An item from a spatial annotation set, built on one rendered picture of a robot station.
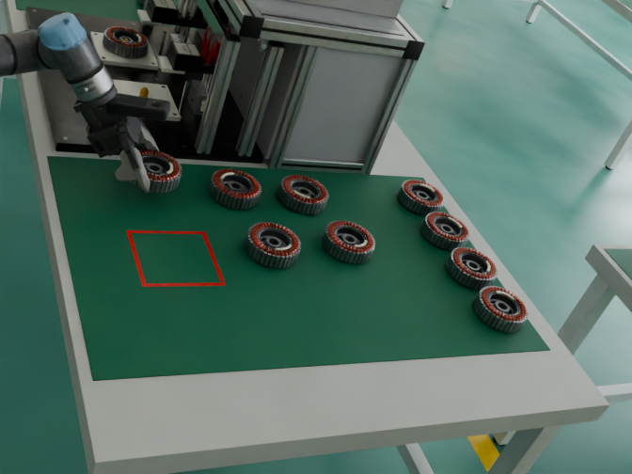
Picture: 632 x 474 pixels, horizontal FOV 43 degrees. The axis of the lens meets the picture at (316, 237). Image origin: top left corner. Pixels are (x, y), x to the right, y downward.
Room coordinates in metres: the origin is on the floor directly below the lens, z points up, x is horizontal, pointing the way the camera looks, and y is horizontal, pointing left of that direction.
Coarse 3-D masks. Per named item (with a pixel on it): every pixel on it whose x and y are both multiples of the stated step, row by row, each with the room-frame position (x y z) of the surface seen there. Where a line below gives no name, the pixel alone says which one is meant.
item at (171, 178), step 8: (144, 152) 1.39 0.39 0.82; (152, 152) 1.40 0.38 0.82; (160, 152) 1.41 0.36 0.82; (144, 160) 1.38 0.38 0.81; (152, 160) 1.40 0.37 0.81; (160, 160) 1.40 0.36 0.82; (168, 160) 1.40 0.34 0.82; (176, 160) 1.42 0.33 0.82; (152, 168) 1.38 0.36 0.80; (160, 168) 1.37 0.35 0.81; (168, 168) 1.39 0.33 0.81; (176, 168) 1.38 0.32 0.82; (152, 176) 1.32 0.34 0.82; (160, 176) 1.33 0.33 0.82; (168, 176) 1.35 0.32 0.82; (176, 176) 1.36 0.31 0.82; (136, 184) 1.32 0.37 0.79; (152, 184) 1.32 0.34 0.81; (160, 184) 1.32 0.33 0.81; (168, 184) 1.34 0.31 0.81; (176, 184) 1.36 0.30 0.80; (152, 192) 1.32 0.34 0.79; (160, 192) 1.33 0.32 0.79
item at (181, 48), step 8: (176, 48) 1.70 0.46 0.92; (184, 48) 1.72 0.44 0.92; (192, 48) 1.73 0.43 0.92; (160, 56) 1.71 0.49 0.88; (168, 56) 1.71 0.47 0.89; (176, 56) 1.67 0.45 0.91; (184, 56) 1.68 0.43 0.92; (192, 56) 1.69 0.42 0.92; (200, 56) 1.71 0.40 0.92; (160, 64) 1.68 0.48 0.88; (168, 64) 1.69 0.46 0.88; (176, 64) 1.67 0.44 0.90; (184, 64) 1.69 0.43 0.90; (192, 64) 1.70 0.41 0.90; (200, 64) 1.71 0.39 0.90; (176, 72) 1.68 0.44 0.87; (184, 72) 1.69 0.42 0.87; (200, 72) 1.71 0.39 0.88; (208, 72) 1.72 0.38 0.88; (232, 72) 1.75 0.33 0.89; (208, 80) 1.75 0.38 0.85; (208, 88) 1.73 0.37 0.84
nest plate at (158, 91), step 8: (120, 80) 1.71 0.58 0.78; (120, 88) 1.68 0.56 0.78; (128, 88) 1.69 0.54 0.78; (136, 88) 1.70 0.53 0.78; (152, 88) 1.73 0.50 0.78; (160, 88) 1.75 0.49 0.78; (152, 96) 1.70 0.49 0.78; (160, 96) 1.71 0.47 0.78; (168, 96) 1.73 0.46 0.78; (176, 112) 1.67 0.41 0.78; (176, 120) 1.65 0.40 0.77
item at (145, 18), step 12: (156, 0) 1.91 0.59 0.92; (168, 0) 1.94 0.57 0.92; (144, 12) 1.91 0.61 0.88; (156, 12) 1.88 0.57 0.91; (168, 12) 1.90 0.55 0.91; (156, 24) 1.88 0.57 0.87; (180, 24) 1.91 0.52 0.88; (192, 24) 1.93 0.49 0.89; (204, 24) 1.95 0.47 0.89; (180, 36) 1.97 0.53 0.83
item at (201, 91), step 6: (192, 84) 1.76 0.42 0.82; (198, 84) 1.76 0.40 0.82; (192, 90) 1.75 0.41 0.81; (198, 90) 1.73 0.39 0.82; (204, 90) 1.74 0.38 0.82; (192, 96) 1.75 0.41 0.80; (198, 96) 1.71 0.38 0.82; (204, 96) 1.72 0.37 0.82; (192, 102) 1.74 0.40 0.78; (198, 102) 1.71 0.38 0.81; (192, 108) 1.73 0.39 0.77; (198, 108) 1.71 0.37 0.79; (198, 114) 1.72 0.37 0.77
